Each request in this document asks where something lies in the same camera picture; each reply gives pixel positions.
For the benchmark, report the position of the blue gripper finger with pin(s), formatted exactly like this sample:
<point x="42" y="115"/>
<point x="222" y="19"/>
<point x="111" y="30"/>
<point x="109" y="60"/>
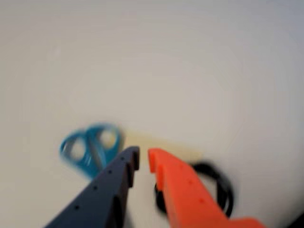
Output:
<point x="102" y="190"/>

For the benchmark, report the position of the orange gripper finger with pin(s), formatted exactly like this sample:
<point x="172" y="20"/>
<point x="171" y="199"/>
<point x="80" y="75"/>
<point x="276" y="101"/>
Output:
<point x="187" y="194"/>

